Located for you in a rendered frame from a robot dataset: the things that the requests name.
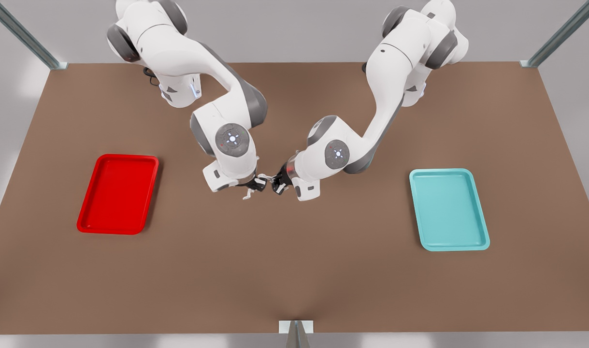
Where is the white drainage pipe clamp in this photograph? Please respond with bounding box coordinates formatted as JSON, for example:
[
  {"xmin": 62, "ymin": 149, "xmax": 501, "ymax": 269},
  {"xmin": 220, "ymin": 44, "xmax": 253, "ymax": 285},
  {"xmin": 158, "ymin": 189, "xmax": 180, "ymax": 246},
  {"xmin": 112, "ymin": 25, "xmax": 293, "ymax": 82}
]
[{"xmin": 243, "ymin": 174, "xmax": 279, "ymax": 200}]

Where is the red rectangular tray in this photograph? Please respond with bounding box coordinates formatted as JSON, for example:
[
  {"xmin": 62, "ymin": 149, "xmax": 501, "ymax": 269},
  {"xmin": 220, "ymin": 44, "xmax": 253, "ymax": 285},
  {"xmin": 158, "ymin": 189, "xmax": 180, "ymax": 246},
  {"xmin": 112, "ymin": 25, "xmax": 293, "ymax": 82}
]
[{"xmin": 77, "ymin": 154, "xmax": 159, "ymax": 235}]

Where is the teal rectangular tray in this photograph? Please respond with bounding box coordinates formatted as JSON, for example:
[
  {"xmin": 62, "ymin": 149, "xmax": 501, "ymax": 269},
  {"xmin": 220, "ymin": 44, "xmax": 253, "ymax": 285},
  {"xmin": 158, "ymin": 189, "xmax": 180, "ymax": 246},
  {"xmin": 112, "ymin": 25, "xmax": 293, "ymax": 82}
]
[{"xmin": 409, "ymin": 168, "xmax": 490, "ymax": 252}]

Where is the silver frame post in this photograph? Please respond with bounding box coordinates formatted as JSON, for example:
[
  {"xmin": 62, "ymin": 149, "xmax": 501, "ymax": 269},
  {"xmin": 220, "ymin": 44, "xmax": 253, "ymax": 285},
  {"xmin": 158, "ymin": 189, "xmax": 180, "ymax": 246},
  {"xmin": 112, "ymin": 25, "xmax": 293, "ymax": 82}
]
[
  {"xmin": 520, "ymin": 0, "xmax": 589, "ymax": 68},
  {"xmin": 0, "ymin": 0, "xmax": 68, "ymax": 70},
  {"xmin": 279, "ymin": 320, "xmax": 314, "ymax": 348}
]

